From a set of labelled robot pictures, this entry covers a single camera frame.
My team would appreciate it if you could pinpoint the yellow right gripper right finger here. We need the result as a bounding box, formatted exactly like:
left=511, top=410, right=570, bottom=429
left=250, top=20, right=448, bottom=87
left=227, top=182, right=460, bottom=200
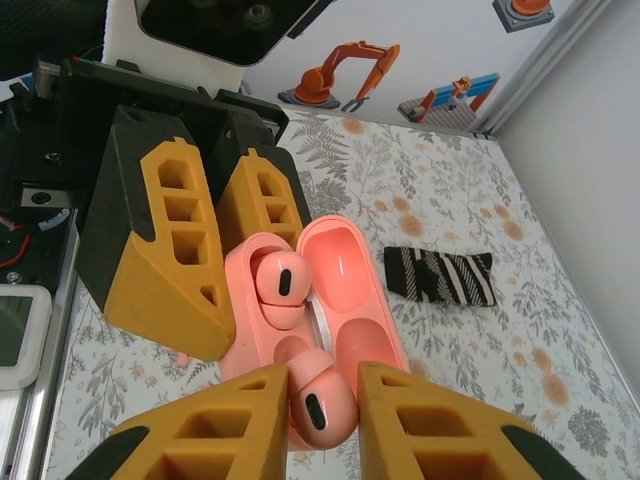
left=357, top=362, right=584, bottom=480

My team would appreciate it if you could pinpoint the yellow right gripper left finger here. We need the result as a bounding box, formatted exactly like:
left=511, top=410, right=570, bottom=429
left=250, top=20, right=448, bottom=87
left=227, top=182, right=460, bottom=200
left=69, top=362, right=292, bottom=480

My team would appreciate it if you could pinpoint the pink earbuds charging case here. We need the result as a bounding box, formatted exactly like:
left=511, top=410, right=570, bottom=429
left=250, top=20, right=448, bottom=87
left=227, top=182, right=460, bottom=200
left=219, top=214, right=412, bottom=451

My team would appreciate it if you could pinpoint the white digital display unit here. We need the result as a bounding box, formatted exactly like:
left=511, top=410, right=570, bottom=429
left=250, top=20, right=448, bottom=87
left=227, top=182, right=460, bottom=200
left=0, top=284, right=54, bottom=391

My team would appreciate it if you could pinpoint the black striped sock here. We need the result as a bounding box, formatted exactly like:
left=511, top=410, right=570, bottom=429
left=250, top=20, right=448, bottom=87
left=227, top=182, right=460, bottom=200
left=382, top=244, right=500, bottom=309

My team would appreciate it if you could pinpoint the aluminium front rail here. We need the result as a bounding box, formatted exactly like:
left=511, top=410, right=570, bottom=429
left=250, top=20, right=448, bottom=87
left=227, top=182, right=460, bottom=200
left=0, top=209, right=81, bottom=480

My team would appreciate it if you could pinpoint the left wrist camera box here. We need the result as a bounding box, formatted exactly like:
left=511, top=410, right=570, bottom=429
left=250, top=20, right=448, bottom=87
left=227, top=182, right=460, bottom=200
left=102, top=0, right=321, bottom=96

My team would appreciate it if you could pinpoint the blue conveyor wall sticker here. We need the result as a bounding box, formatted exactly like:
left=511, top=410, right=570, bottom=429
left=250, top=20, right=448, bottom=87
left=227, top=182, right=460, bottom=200
left=396, top=71, right=502, bottom=127

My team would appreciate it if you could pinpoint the aluminium frame post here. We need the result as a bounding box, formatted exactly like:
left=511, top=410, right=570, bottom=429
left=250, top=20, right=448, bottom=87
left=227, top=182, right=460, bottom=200
left=469, top=0, right=614, bottom=144

